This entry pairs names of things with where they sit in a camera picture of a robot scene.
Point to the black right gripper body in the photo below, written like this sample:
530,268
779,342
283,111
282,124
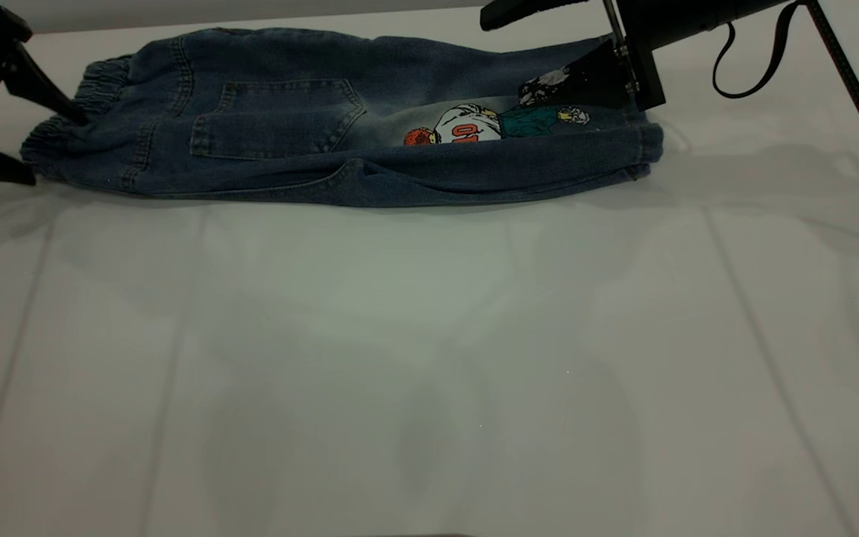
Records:
642,71

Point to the blue denim pants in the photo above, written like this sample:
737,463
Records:
288,149

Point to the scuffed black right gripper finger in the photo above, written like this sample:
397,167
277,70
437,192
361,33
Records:
593,78

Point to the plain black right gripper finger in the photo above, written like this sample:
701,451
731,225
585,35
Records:
526,11

